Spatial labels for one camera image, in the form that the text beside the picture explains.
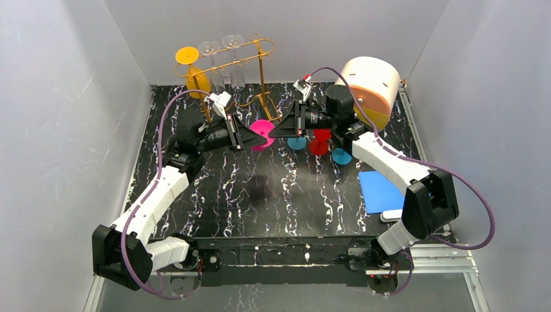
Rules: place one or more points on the yellow wine glass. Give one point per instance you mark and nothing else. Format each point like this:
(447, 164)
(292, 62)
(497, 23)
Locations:
(195, 78)

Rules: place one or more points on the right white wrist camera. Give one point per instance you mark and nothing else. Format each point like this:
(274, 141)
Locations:
(304, 87)

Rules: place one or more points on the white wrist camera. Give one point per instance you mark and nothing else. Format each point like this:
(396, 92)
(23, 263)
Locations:
(304, 87)
(219, 103)

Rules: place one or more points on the round pastel drawer cabinet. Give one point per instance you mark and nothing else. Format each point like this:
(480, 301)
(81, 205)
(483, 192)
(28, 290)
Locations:
(374, 84)

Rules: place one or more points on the clear wine glass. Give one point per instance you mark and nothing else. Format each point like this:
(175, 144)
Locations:
(209, 48)
(232, 42)

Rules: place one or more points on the clear wine glass right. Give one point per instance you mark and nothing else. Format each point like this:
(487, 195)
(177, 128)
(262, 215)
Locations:
(232, 42)

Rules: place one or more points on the magenta wine glass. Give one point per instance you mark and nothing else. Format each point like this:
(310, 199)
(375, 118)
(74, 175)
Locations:
(262, 127)

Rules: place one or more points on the red wine glass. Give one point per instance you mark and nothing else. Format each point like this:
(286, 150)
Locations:
(319, 144)

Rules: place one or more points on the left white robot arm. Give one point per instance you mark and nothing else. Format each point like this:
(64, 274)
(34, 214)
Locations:
(122, 251)

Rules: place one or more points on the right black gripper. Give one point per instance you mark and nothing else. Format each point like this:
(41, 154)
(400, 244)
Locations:
(299, 121)

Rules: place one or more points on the small white bar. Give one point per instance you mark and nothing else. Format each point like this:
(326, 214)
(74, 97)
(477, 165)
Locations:
(393, 215)

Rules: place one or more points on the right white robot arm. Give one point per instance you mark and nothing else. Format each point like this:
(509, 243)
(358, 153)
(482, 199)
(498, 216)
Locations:
(430, 202)

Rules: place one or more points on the light blue wine glass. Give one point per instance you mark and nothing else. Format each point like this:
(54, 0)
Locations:
(297, 143)

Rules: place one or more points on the clear wine glass left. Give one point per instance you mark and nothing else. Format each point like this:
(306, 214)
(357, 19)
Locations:
(209, 48)

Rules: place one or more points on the gold wire wine glass rack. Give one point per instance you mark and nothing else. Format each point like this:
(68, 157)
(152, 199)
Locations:
(255, 48)

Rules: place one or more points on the blue flat board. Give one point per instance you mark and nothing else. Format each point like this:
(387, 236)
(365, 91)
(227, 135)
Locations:
(379, 193)

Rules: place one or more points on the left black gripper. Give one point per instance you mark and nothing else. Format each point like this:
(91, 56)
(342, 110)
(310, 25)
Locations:
(234, 134)

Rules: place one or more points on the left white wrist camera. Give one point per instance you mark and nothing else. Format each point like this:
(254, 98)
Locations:
(219, 103)

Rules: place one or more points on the teal blue wine glass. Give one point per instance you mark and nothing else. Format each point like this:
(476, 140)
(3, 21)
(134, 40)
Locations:
(341, 157)

